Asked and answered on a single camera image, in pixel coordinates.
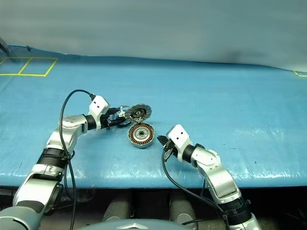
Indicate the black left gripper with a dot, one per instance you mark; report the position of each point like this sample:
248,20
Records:
105,121

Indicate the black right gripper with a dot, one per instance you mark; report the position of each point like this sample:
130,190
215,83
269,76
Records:
170,149

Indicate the silver round motor lid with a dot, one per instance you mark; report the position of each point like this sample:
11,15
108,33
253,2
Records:
139,112

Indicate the motor housing with copper windings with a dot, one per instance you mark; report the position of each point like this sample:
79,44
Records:
141,135

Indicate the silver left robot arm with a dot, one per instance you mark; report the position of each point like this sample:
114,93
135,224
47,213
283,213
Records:
69,134

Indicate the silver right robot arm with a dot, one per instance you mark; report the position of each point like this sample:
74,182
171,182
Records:
220,175

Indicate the blue table cover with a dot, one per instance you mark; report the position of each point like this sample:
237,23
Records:
204,95

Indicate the grey rounded shape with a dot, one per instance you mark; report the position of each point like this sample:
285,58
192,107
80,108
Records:
182,208
117,210

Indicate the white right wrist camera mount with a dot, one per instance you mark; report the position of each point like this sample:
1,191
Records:
178,136

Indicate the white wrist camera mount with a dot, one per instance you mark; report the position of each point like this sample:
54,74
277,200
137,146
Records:
178,136
98,105

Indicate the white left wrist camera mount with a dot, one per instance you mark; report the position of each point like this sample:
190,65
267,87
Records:
98,105

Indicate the grey metal bracket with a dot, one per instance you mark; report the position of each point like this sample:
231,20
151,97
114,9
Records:
4,46

